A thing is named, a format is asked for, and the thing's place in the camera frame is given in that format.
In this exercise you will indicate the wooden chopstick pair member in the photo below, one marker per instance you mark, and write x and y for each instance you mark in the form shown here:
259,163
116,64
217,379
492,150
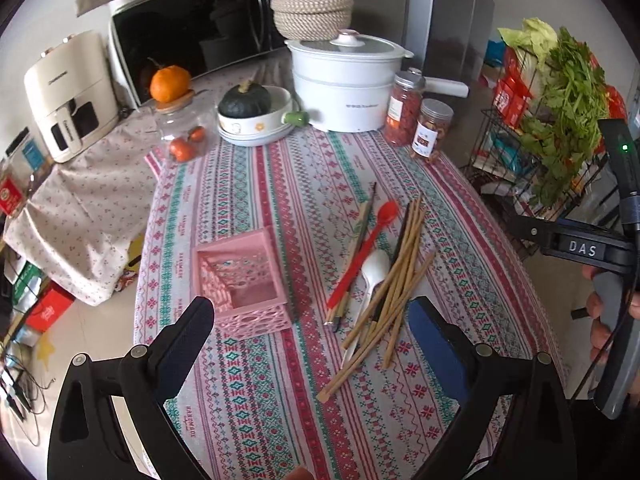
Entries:
390,279

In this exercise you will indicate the floral cloth cover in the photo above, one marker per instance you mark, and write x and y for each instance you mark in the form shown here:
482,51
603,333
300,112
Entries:
79,225

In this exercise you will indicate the green leafy vegetables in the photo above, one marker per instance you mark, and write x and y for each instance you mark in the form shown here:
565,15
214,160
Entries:
568,96

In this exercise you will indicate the tall jar red snacks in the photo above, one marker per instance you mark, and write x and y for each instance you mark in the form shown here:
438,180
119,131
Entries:
404,107

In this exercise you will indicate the person's right hand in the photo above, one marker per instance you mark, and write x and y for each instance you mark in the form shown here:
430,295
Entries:
599,332

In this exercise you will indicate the orange mandarin fruit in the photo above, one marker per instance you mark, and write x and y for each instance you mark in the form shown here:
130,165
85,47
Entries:
169,83

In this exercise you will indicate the white ceramic bowl green handle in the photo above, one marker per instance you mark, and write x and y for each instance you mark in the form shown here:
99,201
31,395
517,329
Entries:
285,114

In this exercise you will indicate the red cardboard box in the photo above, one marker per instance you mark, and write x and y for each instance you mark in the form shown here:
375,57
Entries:
53,302

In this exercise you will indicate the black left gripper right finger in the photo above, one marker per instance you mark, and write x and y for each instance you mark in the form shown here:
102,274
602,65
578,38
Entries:
536,440

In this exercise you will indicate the glass jar with tomatoes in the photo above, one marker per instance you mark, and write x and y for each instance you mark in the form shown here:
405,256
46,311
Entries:
184,127

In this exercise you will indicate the woven rattan lidded basket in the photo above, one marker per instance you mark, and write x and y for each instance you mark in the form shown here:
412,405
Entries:
311,20

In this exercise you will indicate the pink perforated utensil basket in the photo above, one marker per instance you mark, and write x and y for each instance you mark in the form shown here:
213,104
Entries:
240,275

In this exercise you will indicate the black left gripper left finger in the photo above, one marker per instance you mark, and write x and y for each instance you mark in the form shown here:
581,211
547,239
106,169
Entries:
86,440

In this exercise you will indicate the white plastic spoon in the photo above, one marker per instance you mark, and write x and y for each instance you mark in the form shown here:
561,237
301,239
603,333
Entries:
374,271

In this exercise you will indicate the silver refrigerator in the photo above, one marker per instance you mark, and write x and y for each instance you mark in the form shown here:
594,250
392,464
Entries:
448,38

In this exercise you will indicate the white electric cooking pot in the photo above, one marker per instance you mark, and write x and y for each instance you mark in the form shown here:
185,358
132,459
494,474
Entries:
344,84

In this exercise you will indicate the light wooden chopstick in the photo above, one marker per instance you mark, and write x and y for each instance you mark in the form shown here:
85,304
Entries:
338,380

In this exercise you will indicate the black wire vegetable rack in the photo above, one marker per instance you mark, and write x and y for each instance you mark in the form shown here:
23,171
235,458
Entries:
501,170

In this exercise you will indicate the cream air fryer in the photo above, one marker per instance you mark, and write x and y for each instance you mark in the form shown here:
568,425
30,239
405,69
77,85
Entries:
70,94

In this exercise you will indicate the dark green pumpkin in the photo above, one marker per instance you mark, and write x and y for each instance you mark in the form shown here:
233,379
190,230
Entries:
245,100

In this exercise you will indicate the black microwave oven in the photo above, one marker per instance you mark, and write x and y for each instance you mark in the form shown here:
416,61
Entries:
198,35

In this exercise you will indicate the patterned striped tablecloth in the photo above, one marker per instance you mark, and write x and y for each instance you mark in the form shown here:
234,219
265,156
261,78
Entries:
249,408

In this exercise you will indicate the red plastic spoon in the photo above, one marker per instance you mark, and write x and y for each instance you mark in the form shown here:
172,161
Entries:
386,215

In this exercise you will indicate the bamboo chopstick green band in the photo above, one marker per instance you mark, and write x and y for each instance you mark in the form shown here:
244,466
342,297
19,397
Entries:
333,315

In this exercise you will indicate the short jar dried rings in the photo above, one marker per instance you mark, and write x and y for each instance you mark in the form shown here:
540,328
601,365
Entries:
431,129

